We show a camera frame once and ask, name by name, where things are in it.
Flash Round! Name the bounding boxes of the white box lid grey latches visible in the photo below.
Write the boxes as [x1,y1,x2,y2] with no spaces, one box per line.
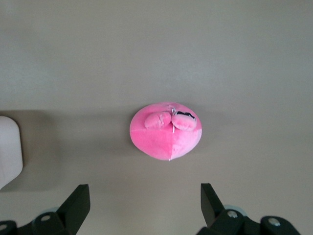
[0,116,24,192]

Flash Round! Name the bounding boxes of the pink plush toy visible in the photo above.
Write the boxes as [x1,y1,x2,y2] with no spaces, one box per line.
[129,102,203,162]

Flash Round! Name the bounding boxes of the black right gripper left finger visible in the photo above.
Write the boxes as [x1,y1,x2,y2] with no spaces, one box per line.
[31,184,91,235]

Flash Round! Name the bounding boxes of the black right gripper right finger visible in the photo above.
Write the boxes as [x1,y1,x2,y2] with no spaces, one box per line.
[198,183,260,235]

